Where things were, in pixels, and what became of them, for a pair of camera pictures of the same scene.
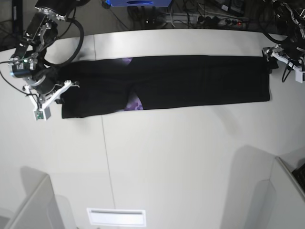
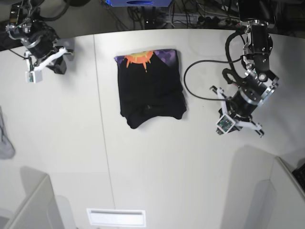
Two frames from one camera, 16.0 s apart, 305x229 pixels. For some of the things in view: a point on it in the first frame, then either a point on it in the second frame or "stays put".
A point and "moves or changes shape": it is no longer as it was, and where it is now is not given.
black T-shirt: (95, 86) moves or changes shape
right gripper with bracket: (277, 51) to (240, 107)
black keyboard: (299, 173) stays put
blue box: (139, 3) stays put
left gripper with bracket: (43, 90) to (42, 51)
